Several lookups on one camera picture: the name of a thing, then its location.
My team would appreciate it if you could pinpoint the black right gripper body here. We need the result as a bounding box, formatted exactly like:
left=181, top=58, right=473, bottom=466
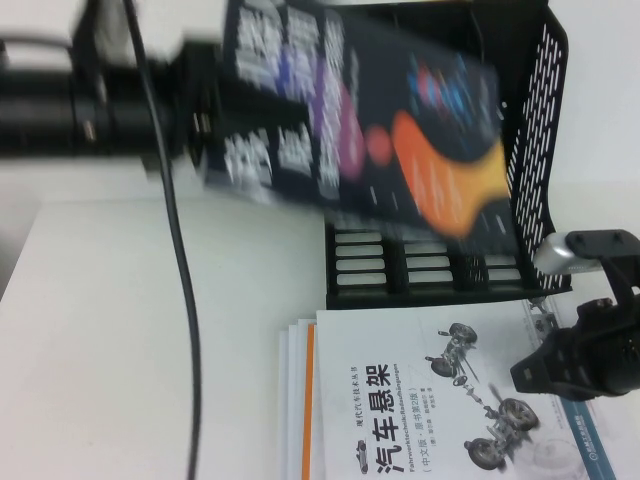
left=548, top=296, right=640, bottom=402

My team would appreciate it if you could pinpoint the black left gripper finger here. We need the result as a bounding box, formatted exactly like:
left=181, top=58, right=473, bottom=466
left=218, top=87, right=315, bottom=134

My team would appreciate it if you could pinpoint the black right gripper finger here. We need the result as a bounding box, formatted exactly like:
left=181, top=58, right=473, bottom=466
left=508, top=343, right=557, bottom=396

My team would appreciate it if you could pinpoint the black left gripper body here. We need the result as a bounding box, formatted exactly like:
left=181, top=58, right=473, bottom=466
left=163, top=42, right=227, bottom=175

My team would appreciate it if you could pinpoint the black robotics book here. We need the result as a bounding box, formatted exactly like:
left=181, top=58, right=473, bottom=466
left=204, top=0, right=512, bottom=240

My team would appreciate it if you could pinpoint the white car suspension book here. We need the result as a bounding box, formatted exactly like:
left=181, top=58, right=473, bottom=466
left=315, top=293, right=620, bottom=480

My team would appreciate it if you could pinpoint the black plastic book stand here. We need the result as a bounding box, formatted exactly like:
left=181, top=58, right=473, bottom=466
left=315, top=0, right=572, bottom=312

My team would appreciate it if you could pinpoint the book with orange stripe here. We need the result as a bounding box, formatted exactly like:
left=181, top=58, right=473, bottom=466
left=305, top=323, right=322, bottom=480

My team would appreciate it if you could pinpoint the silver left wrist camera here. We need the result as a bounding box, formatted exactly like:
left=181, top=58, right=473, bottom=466
left=92, top=0, right=224, bottom=60

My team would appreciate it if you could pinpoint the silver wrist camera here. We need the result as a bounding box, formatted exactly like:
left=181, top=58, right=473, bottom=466
left=535, top=232, right=609, bottom=276
left=92, top=0, right=224, bottom=60

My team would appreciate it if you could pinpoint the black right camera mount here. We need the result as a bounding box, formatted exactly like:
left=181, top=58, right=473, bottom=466
left=563, top=228, right=640, bottom=314

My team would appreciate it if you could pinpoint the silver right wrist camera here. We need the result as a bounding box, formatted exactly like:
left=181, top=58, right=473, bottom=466
left=535, top=232, right=609, bottom=276

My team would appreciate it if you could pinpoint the black camera cable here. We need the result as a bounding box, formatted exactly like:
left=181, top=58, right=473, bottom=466
left=119, top=0, right=209, bottom=480

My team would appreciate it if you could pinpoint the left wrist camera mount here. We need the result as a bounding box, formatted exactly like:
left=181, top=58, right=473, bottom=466
left=0, top=29, right=99, bottom=67

